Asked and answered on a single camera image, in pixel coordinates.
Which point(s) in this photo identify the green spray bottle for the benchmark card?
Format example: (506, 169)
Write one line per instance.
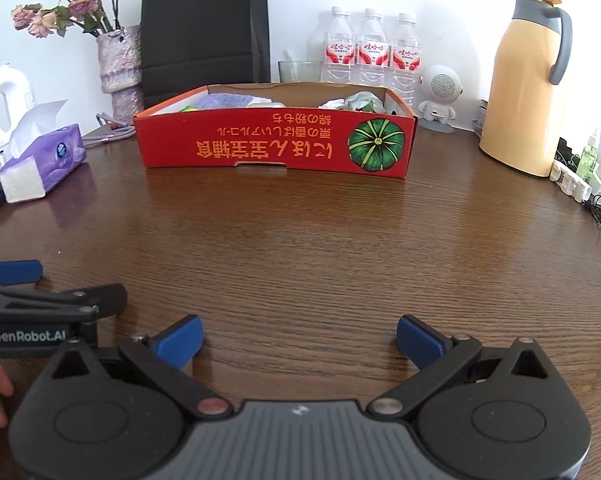
(587, 157)

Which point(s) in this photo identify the small grey box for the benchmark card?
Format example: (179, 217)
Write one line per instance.
(480, 117)

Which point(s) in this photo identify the white detergent jug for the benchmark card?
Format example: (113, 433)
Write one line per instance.
(23, 85)

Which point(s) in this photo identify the clear water bottle red label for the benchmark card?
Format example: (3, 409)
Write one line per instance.
(405, 57)
(338, 50)
(373, 52)

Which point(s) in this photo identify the white robot-shaped speaker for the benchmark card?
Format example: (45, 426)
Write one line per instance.
(440, 87)

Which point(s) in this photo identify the white power strip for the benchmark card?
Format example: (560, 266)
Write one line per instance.
(570, 182)

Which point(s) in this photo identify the purple knitted pouch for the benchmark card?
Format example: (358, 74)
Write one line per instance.
(225, 100)

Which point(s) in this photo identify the purple tissue pack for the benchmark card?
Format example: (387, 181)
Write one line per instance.
(55, 160)

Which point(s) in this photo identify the purple textured vase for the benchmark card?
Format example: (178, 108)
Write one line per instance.
(120, 60)

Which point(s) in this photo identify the white tissue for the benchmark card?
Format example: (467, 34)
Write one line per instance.
(333, 104)

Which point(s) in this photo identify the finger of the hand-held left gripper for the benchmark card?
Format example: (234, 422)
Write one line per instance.
(105, 300)
(15, 271)

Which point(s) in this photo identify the clear glass cup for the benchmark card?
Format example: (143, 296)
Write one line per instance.
(300, 72)

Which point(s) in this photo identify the yellow thermos jug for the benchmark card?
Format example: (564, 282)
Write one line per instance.
(520, 85)

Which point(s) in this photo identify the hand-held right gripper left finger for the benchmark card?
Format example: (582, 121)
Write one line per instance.
(180, 337)

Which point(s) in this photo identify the red cardboard box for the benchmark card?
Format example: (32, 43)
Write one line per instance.
(280, 145)

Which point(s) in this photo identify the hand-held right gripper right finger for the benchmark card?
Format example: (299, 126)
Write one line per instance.
(420, 337)

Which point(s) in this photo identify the black paper bag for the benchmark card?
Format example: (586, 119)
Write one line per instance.
(205, 25)

